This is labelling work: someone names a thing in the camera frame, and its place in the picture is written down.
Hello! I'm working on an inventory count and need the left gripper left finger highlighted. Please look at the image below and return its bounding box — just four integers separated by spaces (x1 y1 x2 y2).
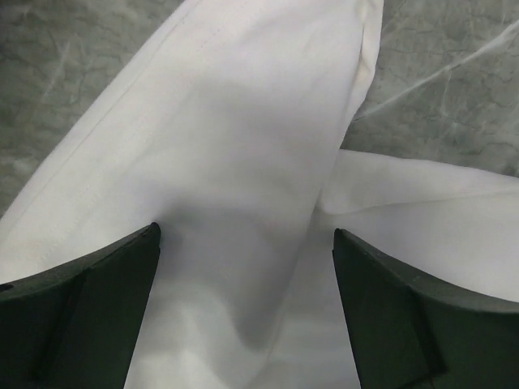
1 223 161 389

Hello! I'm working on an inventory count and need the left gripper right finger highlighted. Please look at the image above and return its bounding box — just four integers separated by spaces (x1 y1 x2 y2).
332 229 518 389

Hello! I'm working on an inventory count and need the white floral print t-shirt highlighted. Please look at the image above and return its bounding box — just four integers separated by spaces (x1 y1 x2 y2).
1 1 518 388

